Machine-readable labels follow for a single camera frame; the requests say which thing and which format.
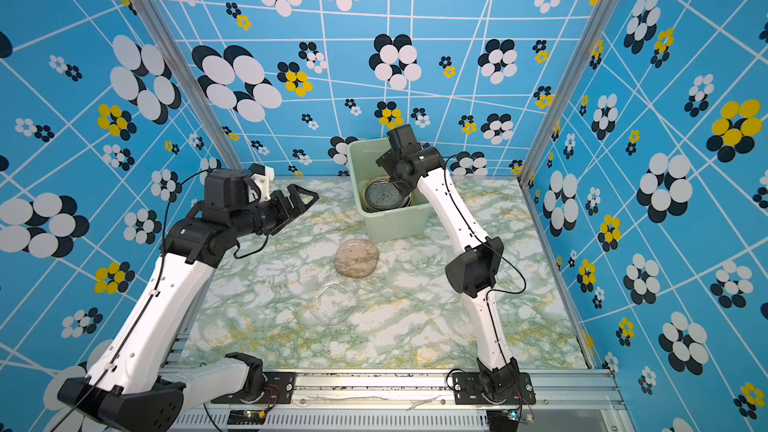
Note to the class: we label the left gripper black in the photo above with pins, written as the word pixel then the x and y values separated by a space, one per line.
pixel 288 213

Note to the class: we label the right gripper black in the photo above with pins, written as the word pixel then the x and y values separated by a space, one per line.
pixel 389 161

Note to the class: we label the pink glass plate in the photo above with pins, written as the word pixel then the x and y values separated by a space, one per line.
pixel 356 258

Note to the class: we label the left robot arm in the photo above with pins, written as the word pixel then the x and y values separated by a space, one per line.
pixel 125 389

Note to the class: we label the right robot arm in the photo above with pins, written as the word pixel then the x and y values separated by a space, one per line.
pixel 472 273

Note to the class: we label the light green plastic bin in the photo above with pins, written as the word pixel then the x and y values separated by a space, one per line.
pixel 388 224

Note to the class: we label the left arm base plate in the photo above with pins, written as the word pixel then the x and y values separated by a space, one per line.
pixel 275 387

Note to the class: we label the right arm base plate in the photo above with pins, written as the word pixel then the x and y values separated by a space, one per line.
pixel 469 388

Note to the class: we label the aluminium front rail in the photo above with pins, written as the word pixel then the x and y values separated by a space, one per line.
pixel 414 400

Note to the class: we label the right aluminium corner post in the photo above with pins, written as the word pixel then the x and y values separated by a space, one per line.
pixel 576 67

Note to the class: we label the aluminium corner post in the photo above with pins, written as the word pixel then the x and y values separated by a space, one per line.
pixel 157 26
pixel 576 67

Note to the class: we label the left aluminium corner post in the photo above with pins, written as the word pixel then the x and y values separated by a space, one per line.
pixel 157 26

